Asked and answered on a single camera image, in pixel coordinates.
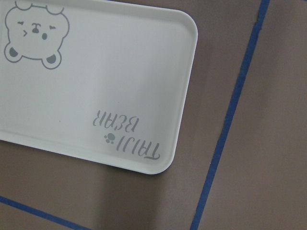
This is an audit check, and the white bear print tray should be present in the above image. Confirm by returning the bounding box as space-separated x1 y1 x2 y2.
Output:
0 0 198 174

